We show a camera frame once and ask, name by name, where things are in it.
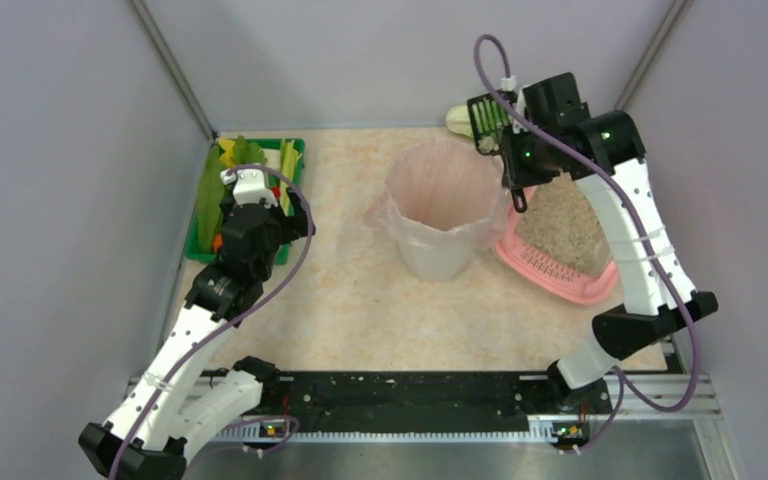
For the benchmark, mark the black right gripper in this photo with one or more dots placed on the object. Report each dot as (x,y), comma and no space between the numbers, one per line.
(522,178)

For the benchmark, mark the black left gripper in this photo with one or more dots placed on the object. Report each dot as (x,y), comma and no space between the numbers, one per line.
(226,237)

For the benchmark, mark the clumped litter waste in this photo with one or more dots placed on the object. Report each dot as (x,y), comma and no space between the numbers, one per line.
(487,145)

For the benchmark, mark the black litter scoop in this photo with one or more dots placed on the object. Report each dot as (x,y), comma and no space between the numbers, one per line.
(489,118)

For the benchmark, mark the pink plastic bin liner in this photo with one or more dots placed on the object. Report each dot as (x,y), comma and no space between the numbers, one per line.
(442,191)

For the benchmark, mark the white trash bin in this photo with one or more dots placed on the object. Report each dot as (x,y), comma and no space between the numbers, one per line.
(434,255)

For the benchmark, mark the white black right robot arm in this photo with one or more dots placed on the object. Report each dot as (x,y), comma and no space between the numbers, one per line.
(659,297)

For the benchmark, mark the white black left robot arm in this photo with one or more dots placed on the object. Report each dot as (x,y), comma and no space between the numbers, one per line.
(155,433)

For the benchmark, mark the beige cat litter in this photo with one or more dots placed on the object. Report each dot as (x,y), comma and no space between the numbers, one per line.
(561,224)

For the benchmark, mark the pink white litter box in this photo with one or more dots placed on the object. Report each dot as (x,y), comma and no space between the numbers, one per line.
(549,274)

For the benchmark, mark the large green leaf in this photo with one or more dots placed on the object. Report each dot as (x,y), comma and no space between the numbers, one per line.
(211,191)

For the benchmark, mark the toy napa cabbage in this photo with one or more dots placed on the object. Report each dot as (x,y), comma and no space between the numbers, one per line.
(458,121)

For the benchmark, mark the white green toy celery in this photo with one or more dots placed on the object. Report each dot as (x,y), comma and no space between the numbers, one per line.
(290,158)

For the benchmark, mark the yellow toy corn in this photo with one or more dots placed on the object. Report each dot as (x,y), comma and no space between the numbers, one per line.
(226,156)

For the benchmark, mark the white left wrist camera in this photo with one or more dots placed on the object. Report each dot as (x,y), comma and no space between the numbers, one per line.
(249,186)

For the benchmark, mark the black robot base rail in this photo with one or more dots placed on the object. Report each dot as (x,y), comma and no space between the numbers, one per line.
(342,402)

